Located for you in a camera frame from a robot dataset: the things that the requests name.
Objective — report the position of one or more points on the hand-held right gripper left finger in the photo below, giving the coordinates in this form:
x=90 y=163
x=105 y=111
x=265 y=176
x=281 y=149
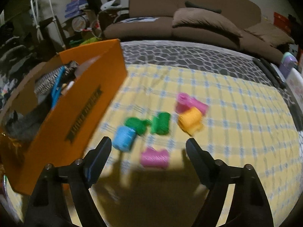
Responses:
x=94 y=165

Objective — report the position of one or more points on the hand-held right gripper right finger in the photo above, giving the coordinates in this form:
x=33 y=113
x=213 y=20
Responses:
x=198 y=160

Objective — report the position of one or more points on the blue hair roller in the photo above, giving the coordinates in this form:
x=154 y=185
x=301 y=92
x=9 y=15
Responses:
x=123 y=137

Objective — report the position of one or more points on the orange hair roller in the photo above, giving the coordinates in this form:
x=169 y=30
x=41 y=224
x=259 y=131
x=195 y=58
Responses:
x=189 y=119

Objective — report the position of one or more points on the pink plastic cup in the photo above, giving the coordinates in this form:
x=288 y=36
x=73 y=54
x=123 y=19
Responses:
x=152 y=158

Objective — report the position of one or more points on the green hair roller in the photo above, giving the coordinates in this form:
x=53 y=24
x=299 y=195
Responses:
x=161 y=123
x=135 y=123

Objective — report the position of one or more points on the pink hair roller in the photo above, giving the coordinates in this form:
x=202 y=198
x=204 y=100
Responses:
x=187 y=102

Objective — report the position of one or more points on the orange cardboard box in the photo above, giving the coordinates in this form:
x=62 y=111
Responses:
x=82 y=94

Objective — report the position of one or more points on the yellow checkered blanket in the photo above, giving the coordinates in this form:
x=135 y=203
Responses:
x=236 y=134

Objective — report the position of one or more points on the grey knit cloth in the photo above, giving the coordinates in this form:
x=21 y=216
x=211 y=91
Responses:
x=28 y=120

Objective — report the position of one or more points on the blue plastic clip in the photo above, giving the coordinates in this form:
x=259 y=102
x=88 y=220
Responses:
x=56 y=89

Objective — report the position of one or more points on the zebra striped cloth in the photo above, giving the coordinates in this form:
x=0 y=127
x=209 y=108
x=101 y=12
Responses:
x=47 y=80

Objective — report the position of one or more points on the grey patterned blanket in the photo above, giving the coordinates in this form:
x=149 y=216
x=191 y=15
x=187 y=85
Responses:
x=177 y=54

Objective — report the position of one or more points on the white box with pink print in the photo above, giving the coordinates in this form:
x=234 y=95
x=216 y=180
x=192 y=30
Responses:
x=296 y=81

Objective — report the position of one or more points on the purple plastic container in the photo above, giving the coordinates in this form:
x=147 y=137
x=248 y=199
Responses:
x=287 y=63

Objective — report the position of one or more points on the large brown cushion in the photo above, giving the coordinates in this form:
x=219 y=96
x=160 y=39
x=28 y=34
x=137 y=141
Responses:
x=203 y=21

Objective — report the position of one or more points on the round tin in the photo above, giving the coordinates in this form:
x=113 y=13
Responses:
x=78 y=24

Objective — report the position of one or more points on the pile of dark clothes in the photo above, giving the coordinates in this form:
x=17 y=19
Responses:
x=14 y=47

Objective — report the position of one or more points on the flat brown cushion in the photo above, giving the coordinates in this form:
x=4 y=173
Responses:
x=267 y=34

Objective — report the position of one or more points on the papers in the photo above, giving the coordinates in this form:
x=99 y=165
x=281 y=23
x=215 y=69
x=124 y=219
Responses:
x=139 y=19

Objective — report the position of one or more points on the stack of blue boxes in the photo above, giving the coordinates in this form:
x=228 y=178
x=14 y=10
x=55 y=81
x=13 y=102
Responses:
x=74 y=7

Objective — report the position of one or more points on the white plastic device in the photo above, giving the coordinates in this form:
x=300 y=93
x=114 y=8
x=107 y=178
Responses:
x=111 y=4

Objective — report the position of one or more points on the red box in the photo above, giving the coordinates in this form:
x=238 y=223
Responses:
x=281 y=20

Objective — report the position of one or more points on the wide black box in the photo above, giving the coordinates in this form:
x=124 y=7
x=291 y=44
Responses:
x=94 y=1

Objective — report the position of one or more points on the white pipe rack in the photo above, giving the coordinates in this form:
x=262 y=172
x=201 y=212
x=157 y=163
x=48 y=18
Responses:
x=33 y=4

